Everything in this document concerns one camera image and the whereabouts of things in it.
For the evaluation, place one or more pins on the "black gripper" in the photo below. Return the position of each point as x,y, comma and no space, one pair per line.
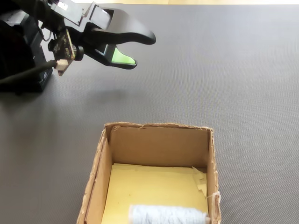
67,16

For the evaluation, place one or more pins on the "white foam block blue yarn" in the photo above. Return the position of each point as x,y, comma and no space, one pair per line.
163,214

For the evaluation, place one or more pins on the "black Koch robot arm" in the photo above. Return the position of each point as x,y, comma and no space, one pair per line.
18,51

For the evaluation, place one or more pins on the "open cardboard box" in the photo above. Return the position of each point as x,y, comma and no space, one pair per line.
161,147

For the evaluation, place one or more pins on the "yellow paper box liner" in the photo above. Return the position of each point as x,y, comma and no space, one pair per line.
151,184

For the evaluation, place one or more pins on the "large dark grey textured mat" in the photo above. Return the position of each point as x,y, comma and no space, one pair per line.
210,81

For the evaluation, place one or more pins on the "gripper camera circuit board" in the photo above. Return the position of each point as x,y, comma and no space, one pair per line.
64,46

